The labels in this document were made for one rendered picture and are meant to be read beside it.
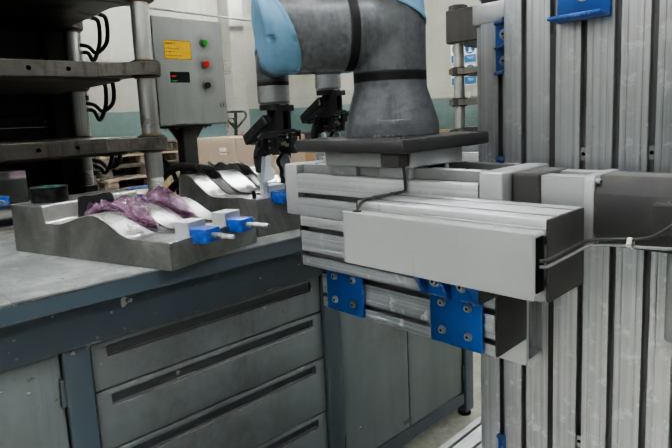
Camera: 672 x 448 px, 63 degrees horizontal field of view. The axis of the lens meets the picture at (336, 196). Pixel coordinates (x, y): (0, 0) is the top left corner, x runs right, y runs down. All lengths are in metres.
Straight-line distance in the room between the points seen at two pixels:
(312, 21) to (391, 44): 0.12
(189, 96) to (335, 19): 1.43
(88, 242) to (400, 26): 0.78
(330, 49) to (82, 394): 0.78
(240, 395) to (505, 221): 0.92
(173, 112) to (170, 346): 1.13
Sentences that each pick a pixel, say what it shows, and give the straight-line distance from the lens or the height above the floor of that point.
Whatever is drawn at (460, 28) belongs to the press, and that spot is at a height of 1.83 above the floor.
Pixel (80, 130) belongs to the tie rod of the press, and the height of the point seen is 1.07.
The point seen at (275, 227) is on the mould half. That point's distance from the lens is 1.35.
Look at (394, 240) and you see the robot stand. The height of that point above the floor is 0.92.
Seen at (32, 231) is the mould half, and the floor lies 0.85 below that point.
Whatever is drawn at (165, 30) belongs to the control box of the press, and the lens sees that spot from 2.20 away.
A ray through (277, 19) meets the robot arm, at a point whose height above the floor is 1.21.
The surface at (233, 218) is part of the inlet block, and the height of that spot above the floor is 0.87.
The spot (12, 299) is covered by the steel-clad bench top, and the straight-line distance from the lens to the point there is 1.07.
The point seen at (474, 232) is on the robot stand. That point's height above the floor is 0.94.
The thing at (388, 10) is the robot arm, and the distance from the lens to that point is 0.86.
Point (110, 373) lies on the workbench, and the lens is 1.21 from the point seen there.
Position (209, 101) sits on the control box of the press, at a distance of 2.25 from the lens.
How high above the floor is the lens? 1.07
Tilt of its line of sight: 8 degrees down
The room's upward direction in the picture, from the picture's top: 3 degrees counter-clockwise
